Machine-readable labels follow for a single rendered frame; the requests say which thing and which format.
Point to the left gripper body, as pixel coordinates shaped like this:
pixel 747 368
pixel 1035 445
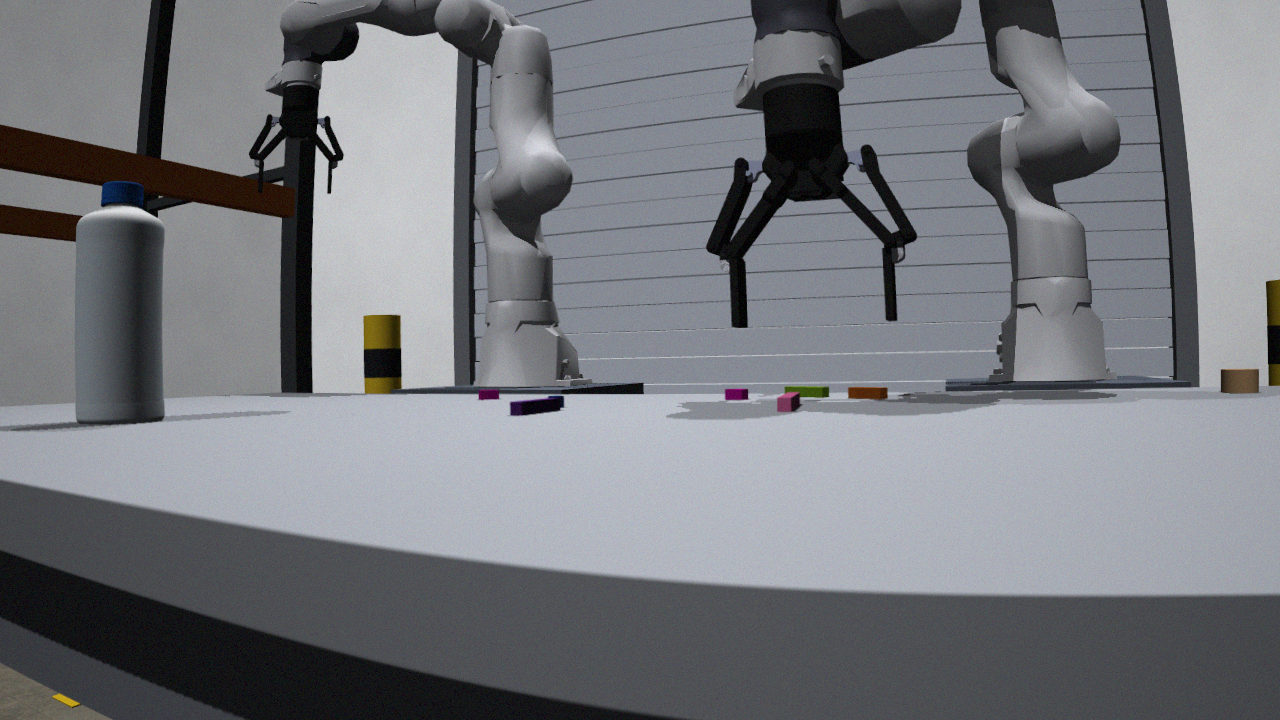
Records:
pixel 802 121

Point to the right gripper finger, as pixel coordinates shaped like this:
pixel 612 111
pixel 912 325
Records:
pixel 333 162
pixel 259 157

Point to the brown cylinder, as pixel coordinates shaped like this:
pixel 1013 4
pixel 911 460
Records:
pixel 1239 380

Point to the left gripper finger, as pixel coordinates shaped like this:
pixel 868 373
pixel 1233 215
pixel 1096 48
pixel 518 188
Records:
pixel 745 173
pixel 893 252

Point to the white plastic bottle with blue cap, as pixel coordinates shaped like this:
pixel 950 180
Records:
pixel 118 310

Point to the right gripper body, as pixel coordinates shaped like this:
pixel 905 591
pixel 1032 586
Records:
pixel 299 102

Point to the orange rod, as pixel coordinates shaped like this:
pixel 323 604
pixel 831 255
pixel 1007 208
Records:
pixel 867 392

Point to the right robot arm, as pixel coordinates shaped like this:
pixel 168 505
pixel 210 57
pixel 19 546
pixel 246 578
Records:
pixel 522 346

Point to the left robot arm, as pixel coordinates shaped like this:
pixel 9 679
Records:
pixel 1064 133

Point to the dark purple rod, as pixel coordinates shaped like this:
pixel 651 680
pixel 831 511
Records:
pixel 528 407

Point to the lime green rod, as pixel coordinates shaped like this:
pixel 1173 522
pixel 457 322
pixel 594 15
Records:
pixel 807 391

